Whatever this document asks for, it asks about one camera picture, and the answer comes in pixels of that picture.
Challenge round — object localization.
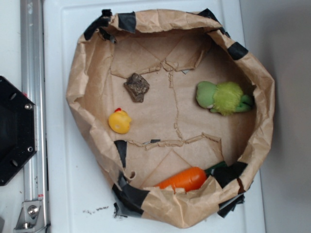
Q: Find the brown grey rock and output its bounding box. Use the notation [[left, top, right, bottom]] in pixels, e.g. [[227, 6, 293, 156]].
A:
[[123, 73, 150, 103]]

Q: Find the brown paper bag tray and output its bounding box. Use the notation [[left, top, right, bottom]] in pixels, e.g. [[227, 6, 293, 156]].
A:
[[66, 9, 275, 228]]

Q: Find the yellow rubber duck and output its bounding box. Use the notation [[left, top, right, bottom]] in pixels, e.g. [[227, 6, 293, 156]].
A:
[[108, 108, 132, 134]]

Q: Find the orange plastic carrot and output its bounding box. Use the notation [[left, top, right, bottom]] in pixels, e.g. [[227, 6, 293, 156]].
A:
[[155, 161, 227, 192]]

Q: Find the green plush toy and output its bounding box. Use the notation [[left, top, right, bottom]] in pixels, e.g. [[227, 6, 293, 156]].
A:
[[196, 81, 254, 116]]

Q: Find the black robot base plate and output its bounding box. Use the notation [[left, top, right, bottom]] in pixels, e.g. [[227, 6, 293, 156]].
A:
[[0, 76, 36, 186]]

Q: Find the metal corner bracket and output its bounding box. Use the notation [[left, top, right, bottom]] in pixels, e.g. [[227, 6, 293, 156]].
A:
[[14, 200, 45, 233]]

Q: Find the aluminium extrusion rail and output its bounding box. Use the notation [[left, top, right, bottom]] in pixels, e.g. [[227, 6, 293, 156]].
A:
[[20, 0, 51, 233]]

